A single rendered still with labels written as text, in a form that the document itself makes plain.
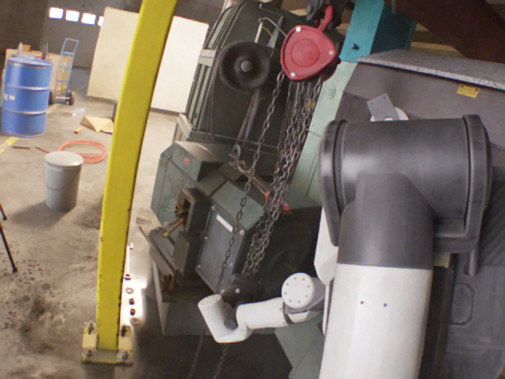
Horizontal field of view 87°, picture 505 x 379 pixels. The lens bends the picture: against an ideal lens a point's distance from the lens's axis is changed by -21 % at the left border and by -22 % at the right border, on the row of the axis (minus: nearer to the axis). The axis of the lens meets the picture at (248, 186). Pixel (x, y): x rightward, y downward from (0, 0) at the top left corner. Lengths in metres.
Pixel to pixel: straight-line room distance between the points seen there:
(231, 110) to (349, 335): 1.78
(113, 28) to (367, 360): 6.96
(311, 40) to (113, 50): 6.29
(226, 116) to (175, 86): 5.06
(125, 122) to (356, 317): 0.87
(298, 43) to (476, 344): 0.77
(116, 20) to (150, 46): 6.07
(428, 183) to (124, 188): 0.94
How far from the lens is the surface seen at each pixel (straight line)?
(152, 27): 0.99
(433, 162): 0.27
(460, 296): 0.43
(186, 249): 1.31
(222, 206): 1.21
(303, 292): 0.71
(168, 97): 7.00
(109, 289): 1.31
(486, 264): 0.43
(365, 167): 0.28
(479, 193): 0.28
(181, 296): 1.49
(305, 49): 0.89
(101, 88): 7.09
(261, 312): 0.78
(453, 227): 0.31
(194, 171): 1.36
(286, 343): 1.80
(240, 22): 1.95
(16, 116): 4.21
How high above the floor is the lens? 1.25
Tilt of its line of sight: 19 degrees down
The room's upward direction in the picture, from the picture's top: 17 degrees clockwise
